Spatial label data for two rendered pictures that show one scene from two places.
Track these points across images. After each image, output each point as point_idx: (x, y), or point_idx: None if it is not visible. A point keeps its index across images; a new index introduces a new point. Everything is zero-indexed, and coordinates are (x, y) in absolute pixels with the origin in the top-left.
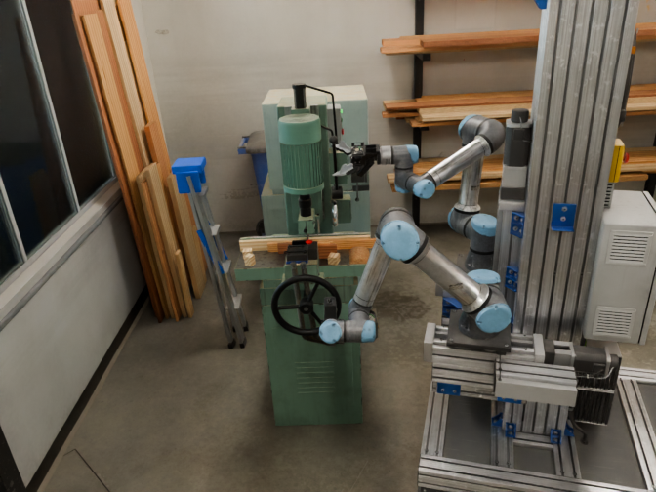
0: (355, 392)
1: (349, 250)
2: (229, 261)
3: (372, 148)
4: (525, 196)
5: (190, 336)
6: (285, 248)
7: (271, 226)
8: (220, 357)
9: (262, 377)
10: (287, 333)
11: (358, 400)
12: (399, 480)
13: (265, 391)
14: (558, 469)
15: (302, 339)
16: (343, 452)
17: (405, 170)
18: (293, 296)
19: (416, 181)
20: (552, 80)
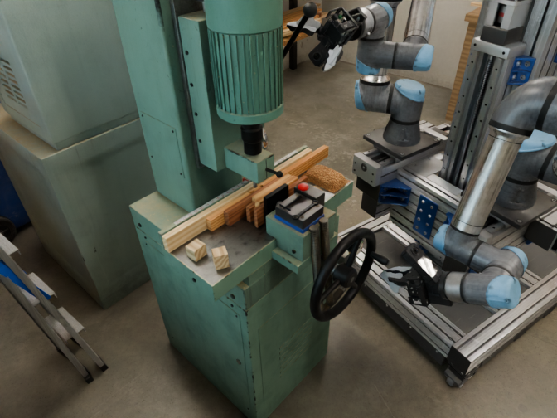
0: (325, 330)
1: (302, 177)
2: (33, 274)
3: (357, 15)
4: (522, 36)
5: (7, 407)
6: (238, 213)
7: (70, 197)
8: (89, 404)
9: (173, 386)
10: (273, 322)
11: (326, 336)
12: (416, 380)
13: (198, 400)
14: (525, 281)
15: (287, 316)
16: (348, 396)
17: (382, 40)
18: (281, 272)
19: (415, 49)
20: None
